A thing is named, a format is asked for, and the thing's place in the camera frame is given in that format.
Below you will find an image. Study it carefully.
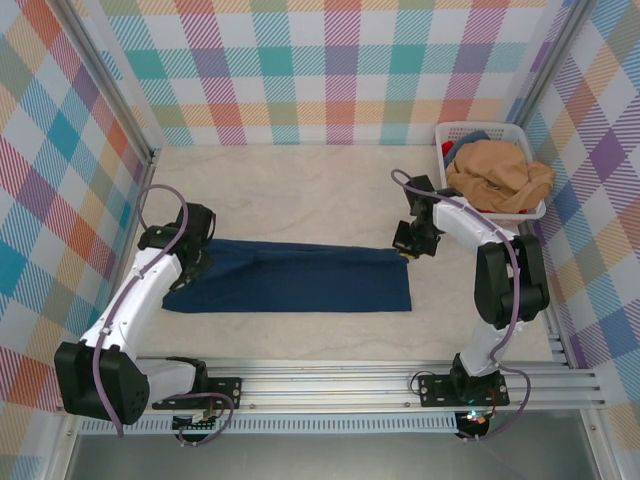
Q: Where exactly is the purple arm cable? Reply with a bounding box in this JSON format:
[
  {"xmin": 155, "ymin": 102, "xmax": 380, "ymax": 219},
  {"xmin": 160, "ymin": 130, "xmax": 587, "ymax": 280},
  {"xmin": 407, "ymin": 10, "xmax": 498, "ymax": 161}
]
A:
[
  {"xmin": 389, "ymin": 168, "xmax": 533, "ymax": 442},
  {"xmin": 91, "ymin": 183, "xmax": 236, "ymax": 448}
]

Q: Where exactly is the white plastic laundry basket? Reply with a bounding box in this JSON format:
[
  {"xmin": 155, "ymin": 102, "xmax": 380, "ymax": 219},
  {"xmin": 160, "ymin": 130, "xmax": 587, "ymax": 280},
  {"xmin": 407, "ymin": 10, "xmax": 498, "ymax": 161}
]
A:
[{"xmin": 434, "ymin": 121, "xmax": 548, "ymax": 222}]

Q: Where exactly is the navy blue t-shirt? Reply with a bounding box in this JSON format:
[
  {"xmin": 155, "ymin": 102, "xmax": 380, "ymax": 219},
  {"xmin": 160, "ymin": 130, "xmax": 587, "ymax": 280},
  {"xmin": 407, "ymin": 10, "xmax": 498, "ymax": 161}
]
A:
[{"xmin": 160, "ymin": 238, "xmax": 414, "ymax": 316}]

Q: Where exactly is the aluminium corner post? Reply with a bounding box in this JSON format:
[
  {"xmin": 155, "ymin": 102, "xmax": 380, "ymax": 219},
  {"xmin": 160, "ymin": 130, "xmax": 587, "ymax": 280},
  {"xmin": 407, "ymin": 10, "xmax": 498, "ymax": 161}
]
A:
[
  {"xmin": 58, "ymin": 0, "xmax": 162, "ymax": 166},
  {"xmin": 508, "ymin": 0, "xmax": 594, "ymax": 132}
]

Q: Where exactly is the white slotted cable duct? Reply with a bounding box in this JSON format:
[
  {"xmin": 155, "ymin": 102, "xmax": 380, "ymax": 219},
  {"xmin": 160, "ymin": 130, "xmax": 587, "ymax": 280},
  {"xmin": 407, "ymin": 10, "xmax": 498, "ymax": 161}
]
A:
[{"xmin": 79, "ymin": 418, "xmax": 459, "ymax": 436}]

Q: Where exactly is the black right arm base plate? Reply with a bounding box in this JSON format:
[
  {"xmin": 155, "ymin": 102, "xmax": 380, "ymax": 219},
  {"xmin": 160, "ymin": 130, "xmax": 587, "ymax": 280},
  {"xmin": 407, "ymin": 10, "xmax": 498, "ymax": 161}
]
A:
[{"xmin": 416, "ymin": 373, "xmax": 512, "ymax": 408}]

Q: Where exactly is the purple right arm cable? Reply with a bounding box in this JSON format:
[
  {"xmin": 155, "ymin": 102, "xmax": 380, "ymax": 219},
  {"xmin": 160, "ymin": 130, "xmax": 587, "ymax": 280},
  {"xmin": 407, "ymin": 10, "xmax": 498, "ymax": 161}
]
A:
[{"xmin": 389, "ymin": 168, "xmax": 533, "ymax": 442}]

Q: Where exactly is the grey metal sheet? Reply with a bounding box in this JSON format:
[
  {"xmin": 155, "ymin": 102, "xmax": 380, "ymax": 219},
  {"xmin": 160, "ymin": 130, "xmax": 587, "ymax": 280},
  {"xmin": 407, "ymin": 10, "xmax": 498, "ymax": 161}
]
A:
[{"xmin": 63, "ymin": 432, "xmax": 599, "ymax": 480}]

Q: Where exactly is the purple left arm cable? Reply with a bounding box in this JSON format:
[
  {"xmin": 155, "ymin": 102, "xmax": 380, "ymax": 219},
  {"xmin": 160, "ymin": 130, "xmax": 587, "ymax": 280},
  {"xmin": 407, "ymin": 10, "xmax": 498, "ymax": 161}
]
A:
[{"xmin": 91, "ymin": 183, "xmax": 236, "ymax": 448}]

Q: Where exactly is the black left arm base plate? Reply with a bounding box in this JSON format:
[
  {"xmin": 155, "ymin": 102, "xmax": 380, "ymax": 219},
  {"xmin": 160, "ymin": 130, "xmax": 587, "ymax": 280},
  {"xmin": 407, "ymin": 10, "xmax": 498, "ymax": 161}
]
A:
[{"xmin": 151, "ymin": 376, "xmax": 244, "ymax": 412}]

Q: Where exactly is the aluminium mounting rail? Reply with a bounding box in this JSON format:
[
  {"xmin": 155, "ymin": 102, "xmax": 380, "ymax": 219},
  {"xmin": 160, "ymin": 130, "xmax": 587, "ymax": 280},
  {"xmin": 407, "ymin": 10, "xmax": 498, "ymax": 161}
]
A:
[{"xmin": 54, "ymin": 349, "xmax": 607, "ymax": 414}]

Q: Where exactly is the tan t-shirt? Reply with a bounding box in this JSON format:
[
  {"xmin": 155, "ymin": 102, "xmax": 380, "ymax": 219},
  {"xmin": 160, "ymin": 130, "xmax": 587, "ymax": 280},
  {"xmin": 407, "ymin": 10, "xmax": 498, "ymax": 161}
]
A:
[{"xmin": 444, "ymin": 139, "xmax": 557, "ymax": 214}]

